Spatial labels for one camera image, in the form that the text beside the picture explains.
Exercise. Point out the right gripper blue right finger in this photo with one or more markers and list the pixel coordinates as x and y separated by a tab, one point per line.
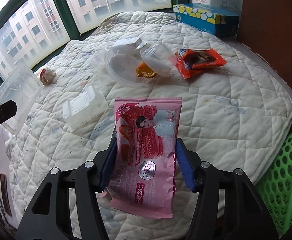
187	163

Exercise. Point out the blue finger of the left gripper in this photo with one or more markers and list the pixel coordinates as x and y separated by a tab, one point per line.
7	110

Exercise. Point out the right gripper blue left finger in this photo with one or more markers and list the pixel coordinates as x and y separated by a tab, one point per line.
109	158

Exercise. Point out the clear rectangular plastic tray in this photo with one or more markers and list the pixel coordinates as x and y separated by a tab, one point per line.
23	87

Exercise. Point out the pink snack wrapper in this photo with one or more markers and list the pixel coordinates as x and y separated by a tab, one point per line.
143	178

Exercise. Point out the small orange candy wrapper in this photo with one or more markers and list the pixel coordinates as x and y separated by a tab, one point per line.
143	70

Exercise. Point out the orange red snack wrapper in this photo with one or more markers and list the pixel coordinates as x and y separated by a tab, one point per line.
192	62

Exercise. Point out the clear plastic dome cup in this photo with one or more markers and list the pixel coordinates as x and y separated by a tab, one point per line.
159	58

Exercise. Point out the white styrofoam block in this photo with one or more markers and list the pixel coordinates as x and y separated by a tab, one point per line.
134	42

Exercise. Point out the green plastic trash basket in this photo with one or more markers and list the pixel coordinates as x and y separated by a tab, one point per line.
275	188

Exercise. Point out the small clear square container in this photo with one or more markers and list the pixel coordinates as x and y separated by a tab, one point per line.
87	105

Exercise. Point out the white quilted bed pad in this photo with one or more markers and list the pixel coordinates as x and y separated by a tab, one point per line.
234	117

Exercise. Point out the blue yellow tissue box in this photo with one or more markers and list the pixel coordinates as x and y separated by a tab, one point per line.
216	21

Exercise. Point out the brown wooden wardrobe panel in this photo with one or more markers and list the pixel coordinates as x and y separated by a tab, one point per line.
266	27

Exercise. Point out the green window frame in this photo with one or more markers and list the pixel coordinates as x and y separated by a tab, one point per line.
61	12

